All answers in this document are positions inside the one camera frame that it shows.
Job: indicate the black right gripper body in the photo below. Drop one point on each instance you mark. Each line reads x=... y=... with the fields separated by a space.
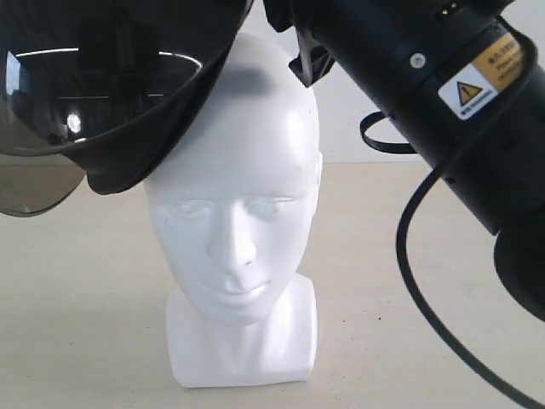
x=313 y=60

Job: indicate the black helmet with tinted visor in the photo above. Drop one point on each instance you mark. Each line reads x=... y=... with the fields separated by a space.
x=101 y=91

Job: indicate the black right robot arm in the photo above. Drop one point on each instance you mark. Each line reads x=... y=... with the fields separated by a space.
x=455 y=78

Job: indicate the white mannequin head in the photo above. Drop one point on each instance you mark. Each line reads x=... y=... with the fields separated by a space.
x=232 y=208

